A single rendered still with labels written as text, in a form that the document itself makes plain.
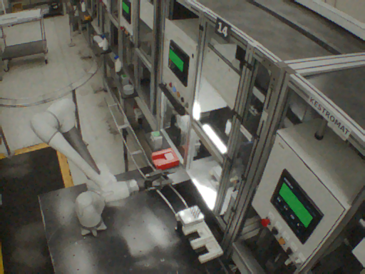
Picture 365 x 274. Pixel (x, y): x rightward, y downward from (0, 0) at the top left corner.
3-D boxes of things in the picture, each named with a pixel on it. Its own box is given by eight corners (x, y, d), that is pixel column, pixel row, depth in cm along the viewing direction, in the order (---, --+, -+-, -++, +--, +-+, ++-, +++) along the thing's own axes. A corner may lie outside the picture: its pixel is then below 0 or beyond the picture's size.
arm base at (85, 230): (83, 241, 197) (82, 237, 193) (75, 215, 212) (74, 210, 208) (108, 234, 204) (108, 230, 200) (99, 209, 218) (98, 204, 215)
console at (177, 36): (158, 80, 220) (161, 18, 189) (195, 73, 230) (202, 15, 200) (184, 115, 192) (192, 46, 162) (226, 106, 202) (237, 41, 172)
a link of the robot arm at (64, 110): (92, 205, 214) (108, 185, 230) (109, 208, 206) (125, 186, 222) (36, 113, 175) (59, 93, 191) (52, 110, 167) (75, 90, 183)
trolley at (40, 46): (3, 73, 475) (-9, 23, 414) (7, 59, 512) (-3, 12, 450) (48, 64, 500) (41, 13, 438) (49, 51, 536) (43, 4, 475)
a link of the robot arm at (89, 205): (73, 221, 201) (67, 202, 187) (88, 203, 214) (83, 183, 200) (93, 231, 197) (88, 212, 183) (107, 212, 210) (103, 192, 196)
